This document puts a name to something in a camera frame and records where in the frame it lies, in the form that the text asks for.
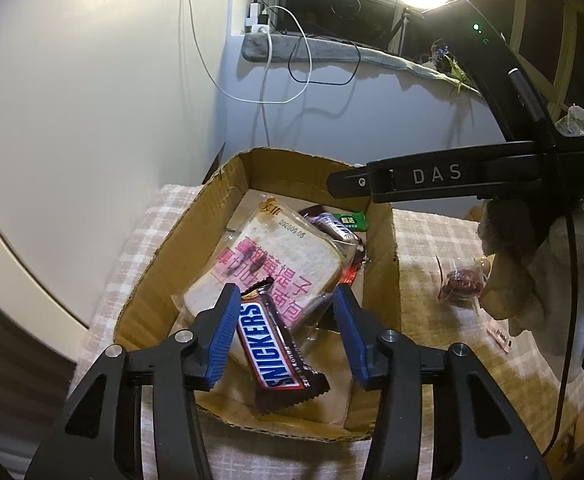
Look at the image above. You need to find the spider plant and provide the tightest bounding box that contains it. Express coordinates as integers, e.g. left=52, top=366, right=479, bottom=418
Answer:
left=442, top=52, right=478, bottom=96

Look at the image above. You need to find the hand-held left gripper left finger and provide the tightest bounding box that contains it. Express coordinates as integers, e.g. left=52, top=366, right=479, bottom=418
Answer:
left=24, top=282, right=243, bottom=480

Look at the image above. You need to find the black looped cable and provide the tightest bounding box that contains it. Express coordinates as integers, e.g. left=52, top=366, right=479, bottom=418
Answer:
left=288, top=35, right=363, bottom=86

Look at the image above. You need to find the small colourful ornament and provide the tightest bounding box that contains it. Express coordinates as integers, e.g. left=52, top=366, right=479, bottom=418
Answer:
left=422, top=44, right=449, bottom=68

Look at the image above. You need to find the small pink label packet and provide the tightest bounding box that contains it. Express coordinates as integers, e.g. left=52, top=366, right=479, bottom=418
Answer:
left=487, top=327, right=513, bottom=353

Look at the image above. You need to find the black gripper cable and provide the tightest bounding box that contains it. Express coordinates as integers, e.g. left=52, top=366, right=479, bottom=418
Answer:
left=546, top=200, right=580, bottom=456

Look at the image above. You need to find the white wall charger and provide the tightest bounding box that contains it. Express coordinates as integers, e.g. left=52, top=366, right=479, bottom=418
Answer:
left=246, top=2, right=270, bottom=33

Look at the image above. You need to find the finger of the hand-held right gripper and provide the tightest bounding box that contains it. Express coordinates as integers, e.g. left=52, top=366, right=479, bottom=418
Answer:
left=327, top=161, right=375, bottom=201

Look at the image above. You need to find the ring light stand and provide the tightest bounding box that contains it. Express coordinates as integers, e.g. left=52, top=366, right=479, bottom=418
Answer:
left=397, top=7, right=413, bottom=56

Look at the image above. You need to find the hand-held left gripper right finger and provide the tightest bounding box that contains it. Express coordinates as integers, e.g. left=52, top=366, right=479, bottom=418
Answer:
left=333, top=285, right=548, bottom=480

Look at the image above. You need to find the brown chocolate bar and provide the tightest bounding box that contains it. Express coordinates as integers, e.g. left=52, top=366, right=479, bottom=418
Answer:
left=299, top=205, right=365, bottom=248
left=234, top=287, right=331, bottom=416

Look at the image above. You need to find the green snack packet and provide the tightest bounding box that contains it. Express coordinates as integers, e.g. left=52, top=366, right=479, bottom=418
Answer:
left=336, top=211, right=369, bottom=232

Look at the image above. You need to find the clear red dates packet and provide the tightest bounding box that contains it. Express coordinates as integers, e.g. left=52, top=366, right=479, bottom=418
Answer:
left=434, top=255, right=488, bottom=306

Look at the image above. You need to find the grey sill cloth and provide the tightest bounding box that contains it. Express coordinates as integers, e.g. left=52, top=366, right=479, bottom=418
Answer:
left=241, top=32, right=483, bottom=96

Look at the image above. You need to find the sliced bread packet pink print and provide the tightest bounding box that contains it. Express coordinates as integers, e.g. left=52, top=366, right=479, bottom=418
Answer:
left=174, top=194, right=367, bottom=361

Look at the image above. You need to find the person's right hand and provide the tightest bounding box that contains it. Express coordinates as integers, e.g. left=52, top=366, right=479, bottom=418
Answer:
left=477, top=199, right=584, bottom=383

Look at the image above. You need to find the white charging cable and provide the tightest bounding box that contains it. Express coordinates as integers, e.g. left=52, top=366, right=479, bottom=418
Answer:
left=259, top=30, right=273, bottom=148

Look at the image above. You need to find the cardboard box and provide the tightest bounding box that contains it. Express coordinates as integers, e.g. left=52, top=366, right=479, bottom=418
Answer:
left=113, top=147, right=403, bottom=443

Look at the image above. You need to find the thin white cable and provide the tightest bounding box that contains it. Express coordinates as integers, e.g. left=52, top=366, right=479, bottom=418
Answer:
left=184, top=0, right=313, bottom=106

